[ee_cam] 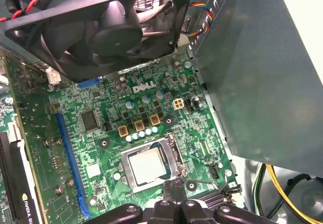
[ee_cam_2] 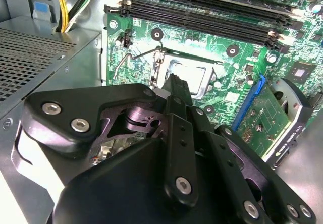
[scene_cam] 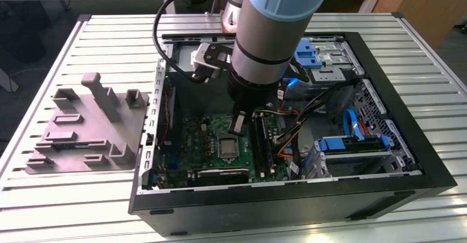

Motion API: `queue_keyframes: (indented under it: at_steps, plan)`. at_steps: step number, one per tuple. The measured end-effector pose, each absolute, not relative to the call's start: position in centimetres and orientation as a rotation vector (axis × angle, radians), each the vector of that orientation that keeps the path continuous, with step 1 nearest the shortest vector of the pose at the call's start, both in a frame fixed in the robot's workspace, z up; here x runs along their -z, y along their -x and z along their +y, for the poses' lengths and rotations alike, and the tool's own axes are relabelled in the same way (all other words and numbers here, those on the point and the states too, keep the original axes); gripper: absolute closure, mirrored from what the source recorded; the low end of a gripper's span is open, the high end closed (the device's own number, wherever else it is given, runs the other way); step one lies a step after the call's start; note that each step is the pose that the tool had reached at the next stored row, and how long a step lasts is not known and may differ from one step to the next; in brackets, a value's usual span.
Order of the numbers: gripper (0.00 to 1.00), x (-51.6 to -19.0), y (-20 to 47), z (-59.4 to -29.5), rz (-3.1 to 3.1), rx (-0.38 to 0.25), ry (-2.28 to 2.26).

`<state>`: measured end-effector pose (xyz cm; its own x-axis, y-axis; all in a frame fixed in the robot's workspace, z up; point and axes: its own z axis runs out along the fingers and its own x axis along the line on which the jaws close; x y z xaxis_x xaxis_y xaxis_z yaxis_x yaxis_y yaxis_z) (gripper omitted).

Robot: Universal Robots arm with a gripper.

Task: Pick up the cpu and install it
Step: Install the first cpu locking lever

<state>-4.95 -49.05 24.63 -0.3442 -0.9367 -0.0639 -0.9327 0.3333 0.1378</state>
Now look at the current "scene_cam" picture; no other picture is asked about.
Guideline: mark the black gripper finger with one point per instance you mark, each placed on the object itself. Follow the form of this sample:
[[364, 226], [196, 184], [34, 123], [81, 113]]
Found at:
[[237, 122]]

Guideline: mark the black graphics card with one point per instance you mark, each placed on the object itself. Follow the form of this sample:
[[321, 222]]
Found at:
[[218, 176]]

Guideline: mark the grey plastic parts rack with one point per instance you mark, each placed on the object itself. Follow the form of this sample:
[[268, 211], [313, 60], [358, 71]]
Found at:
[[94, 133]]

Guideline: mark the black open PC case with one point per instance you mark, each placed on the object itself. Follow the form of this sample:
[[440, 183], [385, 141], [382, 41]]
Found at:
[[290, 207]]

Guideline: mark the green RAM stick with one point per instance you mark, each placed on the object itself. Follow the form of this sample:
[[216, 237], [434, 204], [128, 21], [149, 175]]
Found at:
[[72, 145]]

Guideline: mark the empty blue disk carrier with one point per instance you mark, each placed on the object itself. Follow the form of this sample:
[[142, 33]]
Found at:
[[309, 58]]

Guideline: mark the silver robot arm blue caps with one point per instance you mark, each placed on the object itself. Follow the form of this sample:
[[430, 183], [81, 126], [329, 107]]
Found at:
[[262, 40]]

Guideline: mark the green motherboard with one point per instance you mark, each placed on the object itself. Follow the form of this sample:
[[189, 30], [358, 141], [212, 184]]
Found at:
[[196, 144]]

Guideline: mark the black RAM slot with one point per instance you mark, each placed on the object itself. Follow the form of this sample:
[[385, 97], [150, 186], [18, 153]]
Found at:
[[256, 150], [265, 144]]

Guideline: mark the CPU socket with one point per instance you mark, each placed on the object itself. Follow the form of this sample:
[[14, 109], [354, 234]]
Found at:
[[228, 159]]

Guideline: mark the wooden cabinet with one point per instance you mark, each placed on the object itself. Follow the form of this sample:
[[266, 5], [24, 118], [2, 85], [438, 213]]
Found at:
[[429, 7]]

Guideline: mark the metal disk bay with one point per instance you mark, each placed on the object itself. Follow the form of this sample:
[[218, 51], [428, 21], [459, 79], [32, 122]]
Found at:
[[317, 166]]

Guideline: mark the grey power supply unit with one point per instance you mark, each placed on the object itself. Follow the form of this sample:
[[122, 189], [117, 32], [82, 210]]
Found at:
[[189, 95]]

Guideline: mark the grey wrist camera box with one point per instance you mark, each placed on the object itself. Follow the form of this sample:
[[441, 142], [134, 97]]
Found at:
[[213, 57]]

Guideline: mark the hard disk in blue carrier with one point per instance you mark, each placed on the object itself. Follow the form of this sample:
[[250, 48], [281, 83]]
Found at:
[[333, 144]]

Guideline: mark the metal drive cage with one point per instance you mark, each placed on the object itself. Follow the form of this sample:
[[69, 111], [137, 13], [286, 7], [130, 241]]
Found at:
[[328, 76]]

